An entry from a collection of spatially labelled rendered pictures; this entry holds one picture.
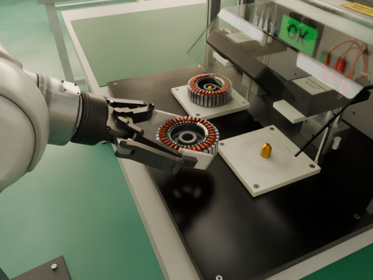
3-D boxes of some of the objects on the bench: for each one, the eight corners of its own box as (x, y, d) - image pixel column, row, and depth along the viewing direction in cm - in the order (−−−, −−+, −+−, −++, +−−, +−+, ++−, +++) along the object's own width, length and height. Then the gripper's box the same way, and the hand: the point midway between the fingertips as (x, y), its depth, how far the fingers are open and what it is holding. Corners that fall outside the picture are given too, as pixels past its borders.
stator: (200, 112, 73) (201, 99, 71) (180, 90, 81) (180, 78, 78) (240, 101, 77) (242, 88, 74) (217, 81, 84) (217, 68, 82)
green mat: (99, 87, 89) (99, 86, 89) (69, 20, 132) (69, 20, 132) (346, 36, 118) (347, 36, 118) (256, -4, 161) (256, -5, 161)
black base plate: (212, 305, 43) (212, 297, 41) (107, 89, 88) (106, 81, 87) (437, 197, 58) (444, 189, 56) (248, 59, 103) (250, 53, 101)
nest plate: (253, 197, 55) (254, 193, 54) (213, 146, 65) (213, 142, 65) (319, 173, 59) (321, 168, 59) (272, 129, 70) (273, 124, 69)
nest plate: (195, 123, 72) (195, 118, 71) (171, 92, 82) (171, 88, 82) (250, 108, 77) (251, 104, 76) (221, 81, 87) (221, 76, 86)
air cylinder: (323, 154, 63) (331, 133, 60) (299, 133, 69) (305, 113, 65) (342, 148, 65) (351, 126, 62) (317, 128, 70) (324, 107, 67)
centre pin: (263, 159, 61) (266, 148, 59) (258, 153, 62) (260, 142, 60) (272, 156, 61) (274, 145, 60) (266, 150, 63) (268, 140, 61)
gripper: (99, 143, 34) (238, 166, 47) (69, 59, 51) (179, 93, 64) (77, 193, 37) (213, 202, 50) (56, 98, 54) (163, 123, 67)
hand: (186, 139), depth 56 cm, fingers closed on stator, 11 cm apart
